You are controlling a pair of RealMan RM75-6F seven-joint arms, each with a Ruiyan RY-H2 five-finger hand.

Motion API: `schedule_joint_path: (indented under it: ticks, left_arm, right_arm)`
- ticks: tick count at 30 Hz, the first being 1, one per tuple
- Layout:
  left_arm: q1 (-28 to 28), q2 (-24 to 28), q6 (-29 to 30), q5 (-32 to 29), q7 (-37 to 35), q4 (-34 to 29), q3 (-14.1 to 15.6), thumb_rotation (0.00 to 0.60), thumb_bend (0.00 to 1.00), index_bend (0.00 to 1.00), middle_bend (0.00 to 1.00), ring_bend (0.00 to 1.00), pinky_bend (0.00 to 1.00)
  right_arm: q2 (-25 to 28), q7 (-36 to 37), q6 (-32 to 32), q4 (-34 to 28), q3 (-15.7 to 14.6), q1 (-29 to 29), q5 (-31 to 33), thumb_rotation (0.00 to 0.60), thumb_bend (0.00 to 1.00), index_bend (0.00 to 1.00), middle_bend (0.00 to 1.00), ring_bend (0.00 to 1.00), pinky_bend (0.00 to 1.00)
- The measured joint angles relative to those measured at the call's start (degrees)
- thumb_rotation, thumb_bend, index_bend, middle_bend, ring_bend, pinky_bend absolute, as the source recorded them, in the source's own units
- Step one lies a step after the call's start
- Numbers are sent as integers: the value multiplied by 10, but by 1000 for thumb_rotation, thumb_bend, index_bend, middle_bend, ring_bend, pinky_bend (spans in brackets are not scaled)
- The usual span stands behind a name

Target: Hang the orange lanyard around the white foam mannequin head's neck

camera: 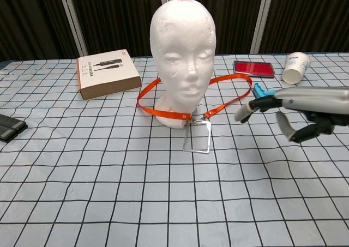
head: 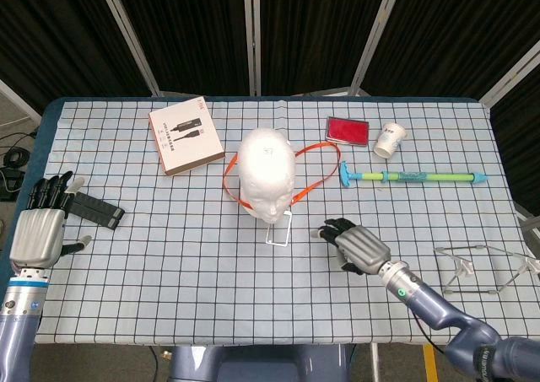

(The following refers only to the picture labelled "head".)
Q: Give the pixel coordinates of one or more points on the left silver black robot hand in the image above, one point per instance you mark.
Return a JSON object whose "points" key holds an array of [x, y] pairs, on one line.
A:
{"points": [[38, 238]]}

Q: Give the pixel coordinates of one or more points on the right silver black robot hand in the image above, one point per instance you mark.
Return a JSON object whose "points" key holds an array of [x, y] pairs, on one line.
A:
{"points": [[363, 249]]}

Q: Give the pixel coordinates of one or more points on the white badge holder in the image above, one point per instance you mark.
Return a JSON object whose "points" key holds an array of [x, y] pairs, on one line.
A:
{"points": [[278, 243]]}

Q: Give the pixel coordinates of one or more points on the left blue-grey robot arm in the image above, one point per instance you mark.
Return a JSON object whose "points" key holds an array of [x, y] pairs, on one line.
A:
{"points": [[21, 314]]}

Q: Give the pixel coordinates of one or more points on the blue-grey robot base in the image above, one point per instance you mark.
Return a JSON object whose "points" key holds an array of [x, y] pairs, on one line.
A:
{"points": [[253, 365]]}

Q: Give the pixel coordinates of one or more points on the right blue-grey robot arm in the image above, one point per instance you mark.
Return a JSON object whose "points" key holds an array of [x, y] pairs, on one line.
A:
{"points": [[430, 306]]}

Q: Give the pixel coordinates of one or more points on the white foam mannequin head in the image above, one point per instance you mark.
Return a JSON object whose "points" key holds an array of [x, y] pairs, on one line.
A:
{"points": [[266, 167]]}

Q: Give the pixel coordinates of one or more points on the black power adapter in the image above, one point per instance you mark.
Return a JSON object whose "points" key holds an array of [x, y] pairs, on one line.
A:
{"points": [[8, 184]]}

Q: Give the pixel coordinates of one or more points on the black folding bar stand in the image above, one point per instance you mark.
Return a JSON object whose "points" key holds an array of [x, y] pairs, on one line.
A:
{"points": [[97, 211]]}

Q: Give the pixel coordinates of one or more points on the green blue water pump toy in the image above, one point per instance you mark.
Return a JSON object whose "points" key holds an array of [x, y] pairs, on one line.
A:
{"points": [[413, 177]]}

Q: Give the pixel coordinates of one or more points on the white paper cup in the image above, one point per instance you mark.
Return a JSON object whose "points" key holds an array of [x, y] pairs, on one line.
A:
{"points": [[388, 139]]}

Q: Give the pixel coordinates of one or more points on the red ink pad case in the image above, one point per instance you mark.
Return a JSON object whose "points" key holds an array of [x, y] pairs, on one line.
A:
{"points": [[347, 131]]}

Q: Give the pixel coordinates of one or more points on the blue checkered tablecloth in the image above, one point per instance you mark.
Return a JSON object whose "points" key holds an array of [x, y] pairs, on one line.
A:
{"points": [[169, 272]]}

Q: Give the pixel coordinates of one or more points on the black folding screen panel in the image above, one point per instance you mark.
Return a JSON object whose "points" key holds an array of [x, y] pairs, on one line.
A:
{"points": [[312, 32], [190, 32], [55, 40], [455, 32], [523, 125]]}

